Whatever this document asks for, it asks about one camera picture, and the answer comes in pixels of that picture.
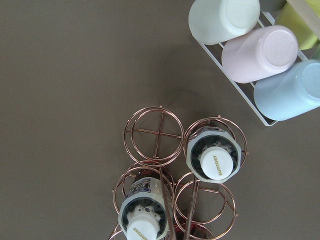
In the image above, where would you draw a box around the copper wire bottle basket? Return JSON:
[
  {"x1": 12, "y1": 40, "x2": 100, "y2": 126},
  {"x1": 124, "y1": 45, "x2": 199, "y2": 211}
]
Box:
[{"x1": 109, "y1": 106, "x2": 248, "y2": 240}]

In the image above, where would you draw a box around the white cup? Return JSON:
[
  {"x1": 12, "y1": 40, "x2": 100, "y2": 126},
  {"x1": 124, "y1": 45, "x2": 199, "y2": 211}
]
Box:
[{"x1": 188, "y1": 0, "x2": 260, "y2": 45}]

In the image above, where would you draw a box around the white wire cup rack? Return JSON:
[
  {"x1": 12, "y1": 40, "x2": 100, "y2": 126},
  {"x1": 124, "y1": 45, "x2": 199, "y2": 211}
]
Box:
[{"x1": 198, "y1": 11, "x2": 307, "y2": 127}]

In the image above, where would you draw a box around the tea bottle white cap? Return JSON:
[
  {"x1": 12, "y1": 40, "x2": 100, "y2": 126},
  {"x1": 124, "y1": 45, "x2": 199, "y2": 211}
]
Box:
[{"x1": 118, "y1": 169, "x2": 172, "y2": 240}]

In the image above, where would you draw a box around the pink cup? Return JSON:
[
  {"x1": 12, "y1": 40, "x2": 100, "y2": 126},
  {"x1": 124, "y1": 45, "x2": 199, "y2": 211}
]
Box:
[{"x1": 221, "y1": 25, "x2": 299, "y2": 84}]

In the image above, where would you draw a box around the blue cup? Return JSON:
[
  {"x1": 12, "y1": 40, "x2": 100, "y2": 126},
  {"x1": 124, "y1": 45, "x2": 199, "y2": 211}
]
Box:
[{"x1": 253, "y1": 59, "x2": 320, "y2": 121}]

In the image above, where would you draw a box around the yellow-green cup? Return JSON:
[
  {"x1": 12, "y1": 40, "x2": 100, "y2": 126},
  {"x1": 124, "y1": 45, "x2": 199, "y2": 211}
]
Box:
[{"x1": 275, "y1": 2, "x2": 320, "y2": 50}]

